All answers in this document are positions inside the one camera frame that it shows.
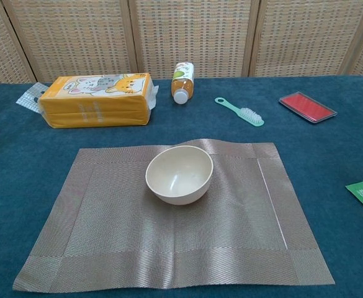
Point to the beige bowl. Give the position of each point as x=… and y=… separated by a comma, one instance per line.
x=181, y=177

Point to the brown woven placemat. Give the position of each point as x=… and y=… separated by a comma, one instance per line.
x=137, y=242

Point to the tea bottle white cap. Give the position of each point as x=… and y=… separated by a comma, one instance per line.
x=182, y=85

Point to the mint green brush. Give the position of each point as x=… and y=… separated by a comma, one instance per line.
x=249, y=116

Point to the orange cat tissue pack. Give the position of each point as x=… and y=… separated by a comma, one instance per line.
x=94, y=108

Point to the woven bamboo folding screen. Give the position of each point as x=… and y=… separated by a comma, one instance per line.
x=187, y=34

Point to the red pad clear case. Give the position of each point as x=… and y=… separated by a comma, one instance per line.
x=306, y=107

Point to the teal felt table cover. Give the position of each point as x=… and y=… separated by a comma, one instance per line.
x=20, y=174

